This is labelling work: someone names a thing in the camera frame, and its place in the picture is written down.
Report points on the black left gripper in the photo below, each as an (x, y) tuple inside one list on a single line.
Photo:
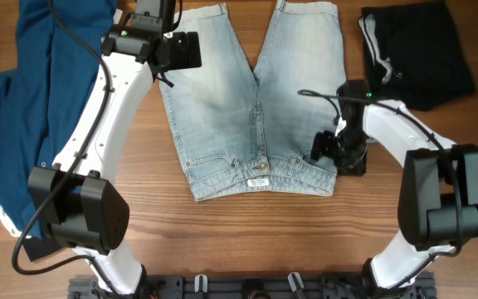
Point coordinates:
[(187, 55)]

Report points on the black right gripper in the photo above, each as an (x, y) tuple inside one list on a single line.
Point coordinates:
[(319, 146)]

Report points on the light blue denim shorts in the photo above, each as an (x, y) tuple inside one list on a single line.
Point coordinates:
[(239, 128)]

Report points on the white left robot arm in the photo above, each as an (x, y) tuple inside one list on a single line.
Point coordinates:
[(76, 202)]

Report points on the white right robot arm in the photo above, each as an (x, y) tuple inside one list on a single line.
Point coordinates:
[(438, 200)]

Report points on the folded black shorts white stripes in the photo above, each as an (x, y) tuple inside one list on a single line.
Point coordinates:
[(413, 53)]

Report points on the dark blue shirt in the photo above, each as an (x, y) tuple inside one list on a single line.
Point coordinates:
[(41, 100)]

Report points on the black garment under pile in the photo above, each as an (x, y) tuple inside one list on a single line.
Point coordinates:
[(38, 248)]

